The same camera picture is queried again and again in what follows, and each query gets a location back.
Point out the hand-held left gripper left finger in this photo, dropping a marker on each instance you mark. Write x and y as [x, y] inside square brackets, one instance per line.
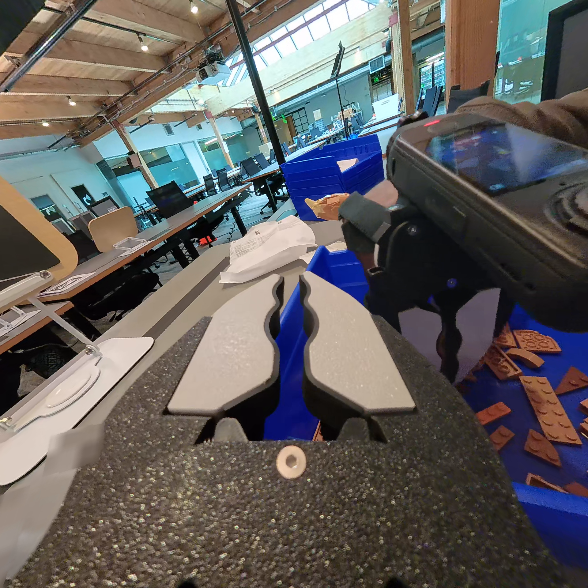
[234, 358]

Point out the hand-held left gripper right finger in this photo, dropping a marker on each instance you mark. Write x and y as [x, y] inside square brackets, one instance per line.
[353, 358]

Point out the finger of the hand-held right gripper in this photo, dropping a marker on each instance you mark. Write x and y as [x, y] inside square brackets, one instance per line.
[420, 330]
[503, 319]

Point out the blue plastic bin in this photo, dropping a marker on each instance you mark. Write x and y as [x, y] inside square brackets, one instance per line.
[505, 413]

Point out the pile of brown lego pieces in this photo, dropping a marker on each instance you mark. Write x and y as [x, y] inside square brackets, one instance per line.
[546, 404]

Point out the person's right forearm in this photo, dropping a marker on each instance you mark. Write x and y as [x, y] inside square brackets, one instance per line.
[528, 115]

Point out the brown lego model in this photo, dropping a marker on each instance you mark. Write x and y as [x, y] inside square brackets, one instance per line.
[328, 205]

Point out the white paper sheets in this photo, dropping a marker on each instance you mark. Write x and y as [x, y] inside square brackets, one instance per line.
[271, 248]

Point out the white tablet stand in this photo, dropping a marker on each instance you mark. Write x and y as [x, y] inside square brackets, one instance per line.
[115, 353]

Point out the stack of blue bins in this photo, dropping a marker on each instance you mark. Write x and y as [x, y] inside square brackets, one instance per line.
[321, 179]

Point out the wooden pillar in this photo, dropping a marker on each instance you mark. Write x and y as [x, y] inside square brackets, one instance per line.
[471, 46]

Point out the black light stand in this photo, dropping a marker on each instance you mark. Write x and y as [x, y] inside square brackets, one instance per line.
[339, 82]

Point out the black monitor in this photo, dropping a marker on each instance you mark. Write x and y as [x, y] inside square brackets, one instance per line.
[569, 46]

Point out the black pole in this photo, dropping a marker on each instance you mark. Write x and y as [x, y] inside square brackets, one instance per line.
[257, 92]

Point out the ceiling projector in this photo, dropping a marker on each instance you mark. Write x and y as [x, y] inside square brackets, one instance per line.
[213, 69]

